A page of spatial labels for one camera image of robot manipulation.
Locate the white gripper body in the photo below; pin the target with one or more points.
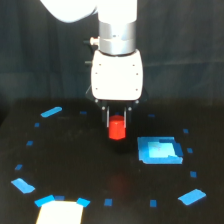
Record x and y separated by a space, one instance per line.
116 78

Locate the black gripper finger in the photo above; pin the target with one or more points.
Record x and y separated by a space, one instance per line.
128 113
105 113

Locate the red octagonal block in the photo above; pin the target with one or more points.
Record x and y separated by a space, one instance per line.
117 130

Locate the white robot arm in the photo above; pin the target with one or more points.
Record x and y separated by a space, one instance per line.
117 25

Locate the long blue tape top-left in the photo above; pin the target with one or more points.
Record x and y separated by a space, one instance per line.
51 112

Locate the blue taped square pad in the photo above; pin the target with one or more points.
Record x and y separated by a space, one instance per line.
159 150

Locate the blue tape right of paper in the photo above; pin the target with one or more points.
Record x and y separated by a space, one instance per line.
83 202

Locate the blue tape of paper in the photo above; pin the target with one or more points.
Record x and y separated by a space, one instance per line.
83 202
44 200

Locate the blue tape strip bottom-right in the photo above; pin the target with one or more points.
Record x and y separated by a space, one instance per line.
192 197

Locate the blue tape left of paper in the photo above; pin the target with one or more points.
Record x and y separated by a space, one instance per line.
44 200

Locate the blue tape strip left-bottom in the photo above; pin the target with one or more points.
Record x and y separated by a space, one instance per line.
23 186

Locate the white paper sheet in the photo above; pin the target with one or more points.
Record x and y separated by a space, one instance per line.
60 212

